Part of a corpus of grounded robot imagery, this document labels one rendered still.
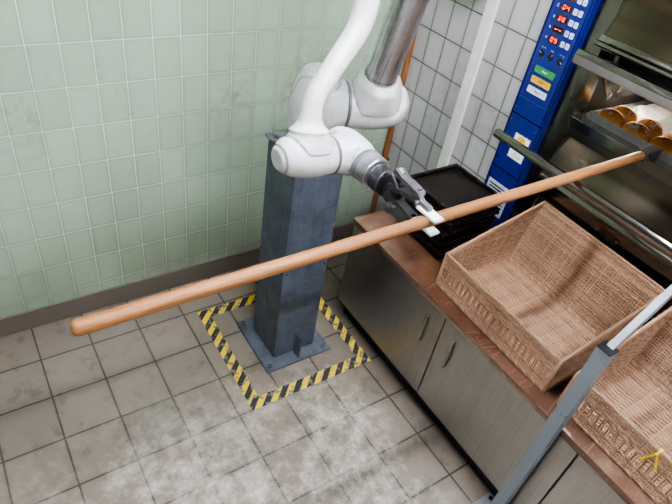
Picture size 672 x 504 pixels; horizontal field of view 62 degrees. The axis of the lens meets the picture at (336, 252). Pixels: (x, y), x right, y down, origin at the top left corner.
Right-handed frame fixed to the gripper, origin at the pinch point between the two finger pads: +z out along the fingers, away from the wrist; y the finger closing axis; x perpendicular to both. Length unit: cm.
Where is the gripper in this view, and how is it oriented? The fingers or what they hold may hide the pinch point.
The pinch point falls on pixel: (427, 219)
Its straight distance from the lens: 134.6
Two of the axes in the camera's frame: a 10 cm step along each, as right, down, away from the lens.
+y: -1.5, 7.6, 6.3
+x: -8.3, 2.5, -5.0
